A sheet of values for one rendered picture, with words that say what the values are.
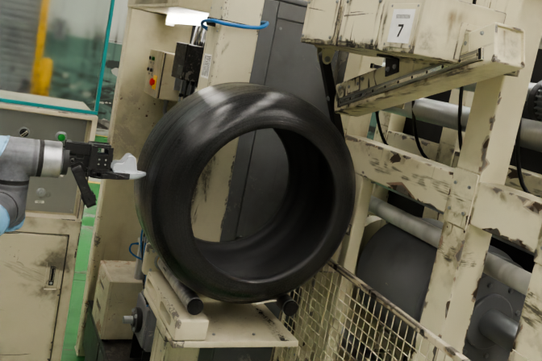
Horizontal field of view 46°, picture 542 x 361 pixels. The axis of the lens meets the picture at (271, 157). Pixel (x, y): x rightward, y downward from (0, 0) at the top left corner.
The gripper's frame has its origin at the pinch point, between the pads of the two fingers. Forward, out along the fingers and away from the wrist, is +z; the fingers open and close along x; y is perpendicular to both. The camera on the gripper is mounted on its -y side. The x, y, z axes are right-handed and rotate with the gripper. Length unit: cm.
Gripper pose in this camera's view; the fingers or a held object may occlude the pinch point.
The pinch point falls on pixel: (140, 176)
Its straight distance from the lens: 169.4
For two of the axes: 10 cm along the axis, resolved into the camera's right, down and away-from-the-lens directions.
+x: -3.9, -2.1, 9.0
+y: 1.8, -9.7, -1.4
